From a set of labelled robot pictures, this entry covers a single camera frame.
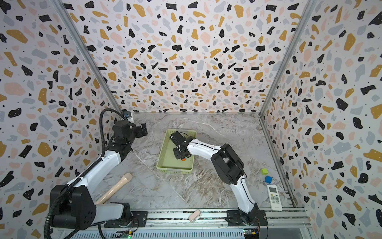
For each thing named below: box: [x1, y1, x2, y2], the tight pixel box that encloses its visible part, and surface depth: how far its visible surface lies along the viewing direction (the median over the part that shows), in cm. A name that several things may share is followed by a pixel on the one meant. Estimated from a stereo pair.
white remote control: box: [266, 184, 283, 212], surface depth 81 cm
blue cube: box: [264, 175, 274, 184], surface depth 89 cm
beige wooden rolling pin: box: [95, 172, 133, 205], surface depth 85 cm
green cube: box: [260, 168, 269, 176], surface depth 91 cm
